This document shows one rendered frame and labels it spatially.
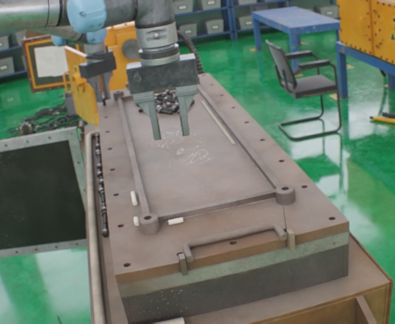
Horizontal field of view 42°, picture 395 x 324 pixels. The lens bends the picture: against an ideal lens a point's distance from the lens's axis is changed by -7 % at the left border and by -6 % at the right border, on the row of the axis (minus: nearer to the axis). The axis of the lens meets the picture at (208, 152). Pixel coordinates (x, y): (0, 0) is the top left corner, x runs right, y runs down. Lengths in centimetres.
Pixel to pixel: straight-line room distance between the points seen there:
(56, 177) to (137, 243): 133
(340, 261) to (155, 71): 52
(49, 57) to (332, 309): 465
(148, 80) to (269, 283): 45
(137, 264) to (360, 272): 46
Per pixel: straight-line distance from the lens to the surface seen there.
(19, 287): 362
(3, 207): 248
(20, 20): 103
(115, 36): 395
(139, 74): 100
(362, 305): 109
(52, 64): 544
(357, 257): 119
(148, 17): 99
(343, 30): 579
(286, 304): 107
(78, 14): 94
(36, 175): 237
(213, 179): 127
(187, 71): 102
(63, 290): 345
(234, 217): 110
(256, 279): 105
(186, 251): 99
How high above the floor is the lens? 190
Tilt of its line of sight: 22 degrees down
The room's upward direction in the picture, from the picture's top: 8 degrees counter-clockwise
